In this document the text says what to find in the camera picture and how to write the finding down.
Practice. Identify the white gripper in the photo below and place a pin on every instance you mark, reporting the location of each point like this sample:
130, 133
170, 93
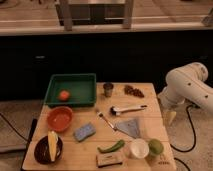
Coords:
170, 99

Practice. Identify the brown rectangular eraser block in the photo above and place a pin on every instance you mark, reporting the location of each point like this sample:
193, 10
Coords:
109, 159

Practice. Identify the small metal cup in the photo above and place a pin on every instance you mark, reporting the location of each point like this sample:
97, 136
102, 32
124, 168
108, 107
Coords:
108, 89

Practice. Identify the metal stool frame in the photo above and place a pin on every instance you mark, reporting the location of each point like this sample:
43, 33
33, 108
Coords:
94, 12

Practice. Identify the white cup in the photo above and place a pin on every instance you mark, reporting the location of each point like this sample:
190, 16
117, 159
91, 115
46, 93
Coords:
139, 149

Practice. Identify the red bowl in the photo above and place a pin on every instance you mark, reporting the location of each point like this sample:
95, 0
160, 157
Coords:
59, 118

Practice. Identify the green plastic tray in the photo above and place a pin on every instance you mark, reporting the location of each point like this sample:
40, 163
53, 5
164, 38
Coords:
82, 89

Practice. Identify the green chili pepper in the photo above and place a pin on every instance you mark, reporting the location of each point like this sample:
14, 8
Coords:
119, 144

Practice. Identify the blue sponge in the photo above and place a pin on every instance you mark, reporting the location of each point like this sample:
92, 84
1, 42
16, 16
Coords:
84, 132

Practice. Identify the metal fork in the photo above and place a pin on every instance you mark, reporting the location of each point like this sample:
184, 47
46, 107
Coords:
100, 114

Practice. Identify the dark brown bowl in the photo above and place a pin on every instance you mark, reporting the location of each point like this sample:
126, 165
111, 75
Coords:
41, 152

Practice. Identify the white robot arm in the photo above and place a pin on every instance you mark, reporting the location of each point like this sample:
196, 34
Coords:
185, 83

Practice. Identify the orange tomato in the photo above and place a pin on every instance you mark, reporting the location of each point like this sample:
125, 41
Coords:
64, 95

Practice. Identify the grey folded cloth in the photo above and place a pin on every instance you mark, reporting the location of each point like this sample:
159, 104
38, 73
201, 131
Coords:
129, 127

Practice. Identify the green cup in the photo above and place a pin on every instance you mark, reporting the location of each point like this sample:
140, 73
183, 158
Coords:
155, 147

